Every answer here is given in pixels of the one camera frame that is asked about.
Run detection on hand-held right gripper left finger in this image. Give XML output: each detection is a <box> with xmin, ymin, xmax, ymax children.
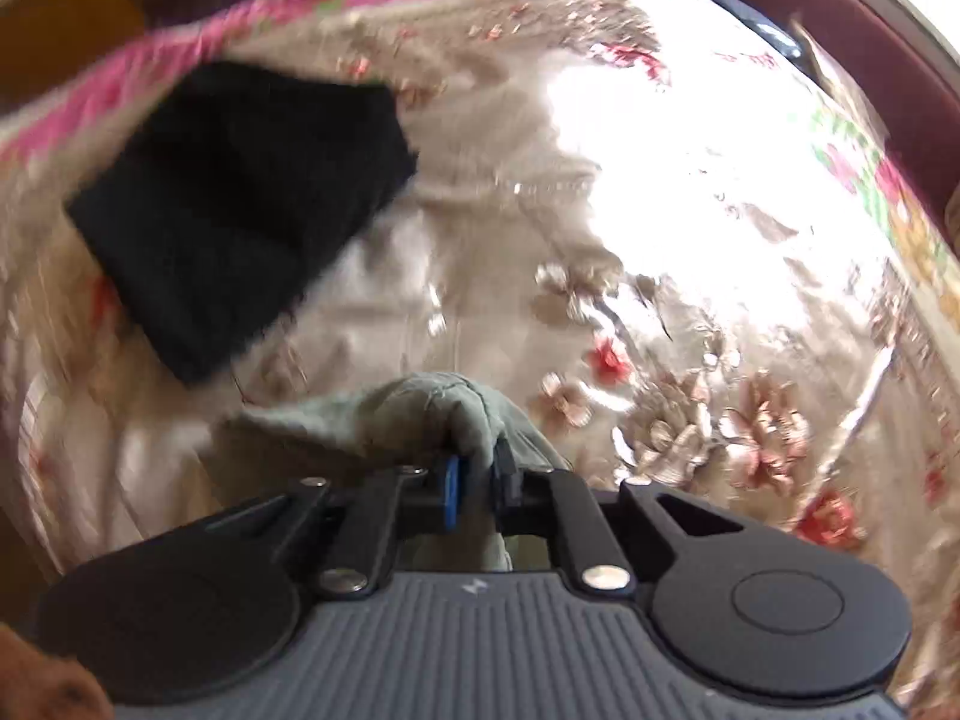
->
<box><xmin>281</xmin><ymin>456</ymin><xmax>461</xmax><ymax>595</ymax></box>

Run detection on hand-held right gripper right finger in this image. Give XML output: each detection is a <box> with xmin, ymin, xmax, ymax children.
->
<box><xmin>491</xmin><ymin>436</ymin><xmax>725</xmax><ymax>592</ymax></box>

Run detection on green pants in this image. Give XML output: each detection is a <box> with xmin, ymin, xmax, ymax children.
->
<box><xmin>217</xmin><ymin>371</ymin><xmax>575</xmax><ymax>575</ymax></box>

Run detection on floral bedspread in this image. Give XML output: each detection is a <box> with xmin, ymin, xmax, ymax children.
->
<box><xmin>0</xmin><ymin>0</ymin><xmax>960</xmax><ymax>713</ymax></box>

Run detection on black cloth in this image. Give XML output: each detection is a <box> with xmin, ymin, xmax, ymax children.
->
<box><xmin>64</xmin><ymin>60</ymin><xmax>419</xmax><ymax>387</ymax></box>

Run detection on dark blue object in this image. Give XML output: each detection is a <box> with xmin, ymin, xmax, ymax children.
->
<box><xmin>705</xmin><ymin>0</ymin><xmax>822</xmax><ymax>72</ymax></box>

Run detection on maroon headboard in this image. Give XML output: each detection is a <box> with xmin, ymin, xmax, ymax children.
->
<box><xmin>630</xmin><ymin>0</ymin><xmax>960</xmax><ymax>241</ymax></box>

